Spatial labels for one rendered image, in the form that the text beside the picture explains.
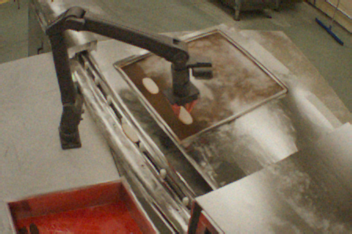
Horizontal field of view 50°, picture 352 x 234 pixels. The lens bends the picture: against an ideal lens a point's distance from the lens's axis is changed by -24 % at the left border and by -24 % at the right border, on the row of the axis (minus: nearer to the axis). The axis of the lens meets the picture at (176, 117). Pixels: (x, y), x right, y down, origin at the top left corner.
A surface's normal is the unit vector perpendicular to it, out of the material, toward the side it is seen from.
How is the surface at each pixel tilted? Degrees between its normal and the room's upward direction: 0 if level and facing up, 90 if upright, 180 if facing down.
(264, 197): 0
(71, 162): 0
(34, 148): 0
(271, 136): 10
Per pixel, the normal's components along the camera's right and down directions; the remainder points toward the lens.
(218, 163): -0.07, -0.72
